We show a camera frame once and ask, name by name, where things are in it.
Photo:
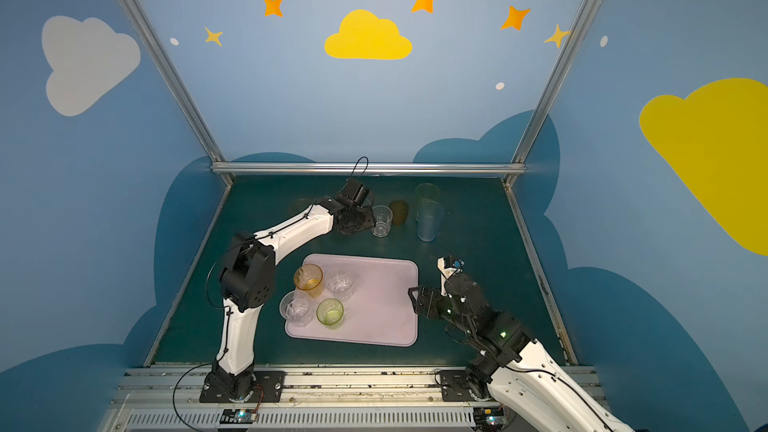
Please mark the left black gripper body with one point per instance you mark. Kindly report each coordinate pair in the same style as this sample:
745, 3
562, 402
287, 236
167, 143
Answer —
360, 216

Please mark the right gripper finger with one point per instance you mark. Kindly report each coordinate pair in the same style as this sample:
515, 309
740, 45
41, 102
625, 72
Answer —
420, 296
425, 307

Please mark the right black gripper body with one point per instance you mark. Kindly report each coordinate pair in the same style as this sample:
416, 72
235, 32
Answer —
429, 301

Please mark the clear faceted glass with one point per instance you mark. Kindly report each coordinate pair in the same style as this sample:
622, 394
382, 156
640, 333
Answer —
383, 217
341, 286
296, 308

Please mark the lilac plastic tray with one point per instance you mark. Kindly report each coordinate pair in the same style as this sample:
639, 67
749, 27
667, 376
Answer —
379, 311

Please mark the amber faceted glass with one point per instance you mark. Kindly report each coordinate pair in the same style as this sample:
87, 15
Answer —
309, 278

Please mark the green faceted glass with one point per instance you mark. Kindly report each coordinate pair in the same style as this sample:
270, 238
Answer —
330, 312

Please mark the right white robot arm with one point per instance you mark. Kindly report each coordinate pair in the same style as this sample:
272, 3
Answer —
512, 367

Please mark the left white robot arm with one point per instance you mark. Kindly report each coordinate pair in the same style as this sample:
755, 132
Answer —
247, 282

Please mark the small dark brown cup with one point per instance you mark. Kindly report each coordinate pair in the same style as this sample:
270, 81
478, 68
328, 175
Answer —
400, 211

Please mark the tall yellow glass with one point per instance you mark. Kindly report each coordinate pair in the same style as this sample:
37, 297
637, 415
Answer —
301, 206

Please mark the tall pale blue glass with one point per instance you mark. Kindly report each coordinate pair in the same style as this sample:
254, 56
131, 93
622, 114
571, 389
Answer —
430, 216

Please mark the tall pale green glass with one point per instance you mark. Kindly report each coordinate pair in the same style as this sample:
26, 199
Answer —
427, 192

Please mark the back horizontal aluminium bar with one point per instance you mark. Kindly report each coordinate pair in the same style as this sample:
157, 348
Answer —
376, 169

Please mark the right green circuit board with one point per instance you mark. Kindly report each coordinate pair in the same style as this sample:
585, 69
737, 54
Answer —
488, 419

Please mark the green circuit board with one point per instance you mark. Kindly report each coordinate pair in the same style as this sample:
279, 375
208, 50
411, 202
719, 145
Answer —
242, 417
488, 419

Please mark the left green circuit board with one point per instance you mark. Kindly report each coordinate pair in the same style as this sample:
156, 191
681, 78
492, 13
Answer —
242, 417

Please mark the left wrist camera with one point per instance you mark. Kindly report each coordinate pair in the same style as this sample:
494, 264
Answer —
353, 194

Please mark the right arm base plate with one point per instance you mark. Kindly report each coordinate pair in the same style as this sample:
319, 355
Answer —
461, 386

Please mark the aluminium front rail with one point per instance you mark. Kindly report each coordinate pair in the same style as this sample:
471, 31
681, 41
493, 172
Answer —
314, 398

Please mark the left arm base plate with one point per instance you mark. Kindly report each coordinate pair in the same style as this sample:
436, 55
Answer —
249, 387

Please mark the left aluminium frame post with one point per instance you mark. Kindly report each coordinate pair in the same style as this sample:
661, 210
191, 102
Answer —
149, 37

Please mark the aluminium frame post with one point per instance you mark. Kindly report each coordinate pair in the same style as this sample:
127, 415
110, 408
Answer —
580, 26
149, 37

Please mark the right aluminium frame post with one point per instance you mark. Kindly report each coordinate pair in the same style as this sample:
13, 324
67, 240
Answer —
580, 26

